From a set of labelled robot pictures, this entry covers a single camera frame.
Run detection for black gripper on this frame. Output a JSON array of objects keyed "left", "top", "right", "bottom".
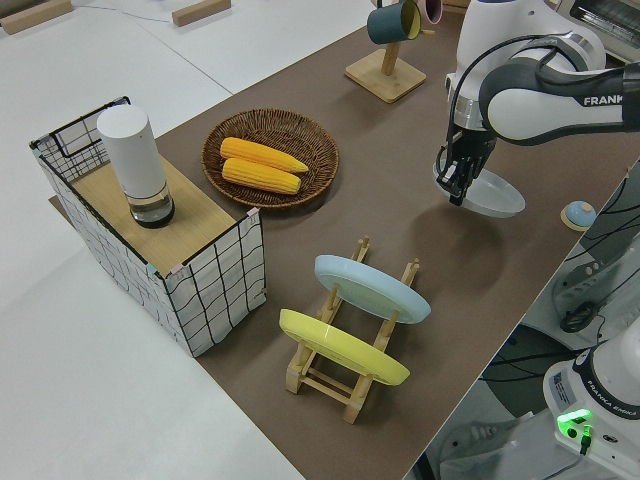
[{"left": 436, "top": 128, "right": 497, "bottom": 207}]

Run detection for gray plate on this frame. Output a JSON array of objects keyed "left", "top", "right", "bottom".
[{"left": 430, "top": 159, "right": 527, "bottom": 219}]

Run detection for light blue plate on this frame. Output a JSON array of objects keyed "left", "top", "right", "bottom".
[{"left": 313, "top": 253, "right": 432, "bottom": 326}]

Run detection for yellow plate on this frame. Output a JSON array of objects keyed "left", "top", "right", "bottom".
[{"left": 278, "top": 308, "right": 412, "bottom": 387}]

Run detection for wooden plate rack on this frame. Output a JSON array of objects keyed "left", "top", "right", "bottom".
[{"left": 284, "top": 234, "right": 421, "bottom": 425}]

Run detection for brown table mat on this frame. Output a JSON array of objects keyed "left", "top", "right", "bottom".
[{"left": 48, "top": 0, "right": 640, "bottom": 480}]

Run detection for wooden mug tree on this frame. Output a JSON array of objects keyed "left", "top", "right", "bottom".
[{"left": 344, "top": 0, "right": 435, "bottom": 105}]

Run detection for small blue dome bell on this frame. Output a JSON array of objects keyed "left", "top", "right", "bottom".
[{"left": 559, "top": 199, "right": 597, "bottom": 232}]

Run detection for brown wicker basket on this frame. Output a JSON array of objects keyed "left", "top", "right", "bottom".
[{"left": 201, "top": 108, "right": 341, "bottom": 209}]

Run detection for dark teal mug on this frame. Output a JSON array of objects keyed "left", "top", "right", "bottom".
[{"left": 366, "top": 0, "right": 424, "bottom": 46}]

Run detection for pink mug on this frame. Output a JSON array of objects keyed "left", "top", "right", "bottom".
[{"left": 418, "top": 0, "right": 444, "bottom": 25}]

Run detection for yellow corn cob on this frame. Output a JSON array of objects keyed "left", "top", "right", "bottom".
[
  {"left": 221, "top": 157, "right": 303, "bottom": 196},
  {"left": 219, "top": 137, "right": 310, "bottom": 175}
]

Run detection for white toaster oven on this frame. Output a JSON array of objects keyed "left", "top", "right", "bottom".
[{"left": 552, "top": 0, "right": 640, "bottom": 64}]

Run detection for wooden basket insert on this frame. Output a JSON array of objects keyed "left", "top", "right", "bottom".
[{"left": 69, "top": 158, "right": 239, "bottom": 266}]

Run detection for long wooden block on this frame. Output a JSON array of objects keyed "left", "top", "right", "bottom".
[
  {"left": 171, "top": 0, "right": 233, "bottom": 26},
  {"left": 0, "top": 0, "right": 74, "bottom": 35}
]

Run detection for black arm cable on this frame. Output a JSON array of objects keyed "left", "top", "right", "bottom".
[{"left": 437, "top": 32, "right": 566, "bottom": 189}]

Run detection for coiled black cable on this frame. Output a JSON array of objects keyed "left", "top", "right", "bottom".
[{"left": 559, "top": 299, "right": 609, "bottom": 335}]

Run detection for black base cable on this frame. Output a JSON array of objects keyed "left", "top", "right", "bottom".
[{"left": 574, "top": 424, "right": 596, "bottom": 459}]

